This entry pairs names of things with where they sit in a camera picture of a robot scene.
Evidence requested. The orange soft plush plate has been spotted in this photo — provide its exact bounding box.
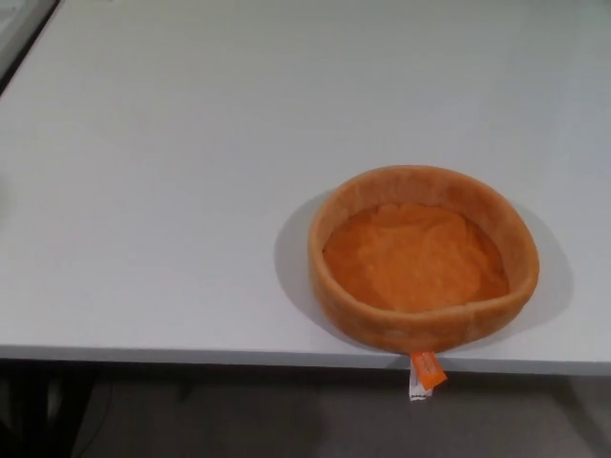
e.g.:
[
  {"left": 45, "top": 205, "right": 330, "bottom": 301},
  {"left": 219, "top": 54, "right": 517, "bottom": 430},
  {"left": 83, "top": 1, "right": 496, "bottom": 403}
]
[{"left": 307, "top": 164, "right": 541, "bottom": 405}]

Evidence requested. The black-framed grey panel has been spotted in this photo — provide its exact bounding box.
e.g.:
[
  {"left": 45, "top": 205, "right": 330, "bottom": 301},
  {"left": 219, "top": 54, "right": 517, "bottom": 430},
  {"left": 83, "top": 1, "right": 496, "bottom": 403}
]
[{"left": 0, "top": 0, "right": 61, "bottom": 96}]

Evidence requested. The black table leg frame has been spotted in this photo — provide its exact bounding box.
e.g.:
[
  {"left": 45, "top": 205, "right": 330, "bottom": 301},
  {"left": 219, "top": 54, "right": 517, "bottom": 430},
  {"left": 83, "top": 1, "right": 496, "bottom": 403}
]
[{"left": 0, "top": 363, "right": 116, "bottom": 458}]

